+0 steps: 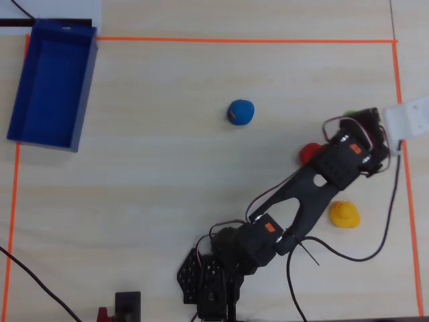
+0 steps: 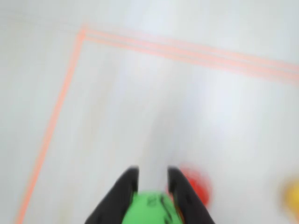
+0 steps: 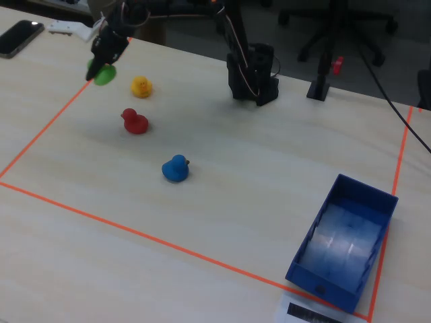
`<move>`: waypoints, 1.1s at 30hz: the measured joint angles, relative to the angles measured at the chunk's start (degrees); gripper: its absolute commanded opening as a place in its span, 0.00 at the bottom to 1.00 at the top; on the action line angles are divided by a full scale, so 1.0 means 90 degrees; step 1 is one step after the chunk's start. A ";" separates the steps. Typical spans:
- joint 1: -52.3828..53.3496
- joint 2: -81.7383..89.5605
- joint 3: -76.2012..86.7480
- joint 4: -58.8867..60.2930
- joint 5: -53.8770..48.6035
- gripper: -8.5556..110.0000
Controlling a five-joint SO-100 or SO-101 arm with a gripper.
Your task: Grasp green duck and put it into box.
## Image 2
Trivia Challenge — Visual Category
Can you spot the yellow rubber duck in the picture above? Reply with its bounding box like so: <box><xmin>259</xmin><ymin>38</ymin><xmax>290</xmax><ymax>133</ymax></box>
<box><xmin>279</xmin><ymin>178</ymin><xmax>299</xmax><ymax>217</ymax></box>

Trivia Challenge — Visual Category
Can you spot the red rubber duck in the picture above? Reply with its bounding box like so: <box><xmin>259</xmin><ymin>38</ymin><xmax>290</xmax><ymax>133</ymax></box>
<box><xmin>178</xmin><ymin>164</ymin><xmax>212</xmax><ymax>207</ymax></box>

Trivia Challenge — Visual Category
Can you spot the orange tape strip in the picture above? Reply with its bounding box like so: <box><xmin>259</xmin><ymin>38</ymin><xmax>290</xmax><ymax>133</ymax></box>
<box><xmin>79</xmin><ymin>27</ymin><xmax>299</xmax><ymax>86</ymax></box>
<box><xmin>15</xmin><ymin>23</ymin><xmax>87</xmax><ymax>224</ymax></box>

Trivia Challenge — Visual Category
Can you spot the green rubber duck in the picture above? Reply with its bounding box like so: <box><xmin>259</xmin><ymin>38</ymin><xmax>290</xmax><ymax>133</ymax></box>
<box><xmin>121</xmin><ymin>190</ymin><xmax>184</xmax><ymax>224</ymax></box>

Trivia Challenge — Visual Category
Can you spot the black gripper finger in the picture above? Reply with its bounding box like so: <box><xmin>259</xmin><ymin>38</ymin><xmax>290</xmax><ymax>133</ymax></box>
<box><xmin>84</xmin><ymin>165</ymin><xmax>140</xmax><ymax>224</ymax></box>
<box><xmin>167</xmin><ymin>165</ymin><xmax>217</xmax><ymax>224</ymax></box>

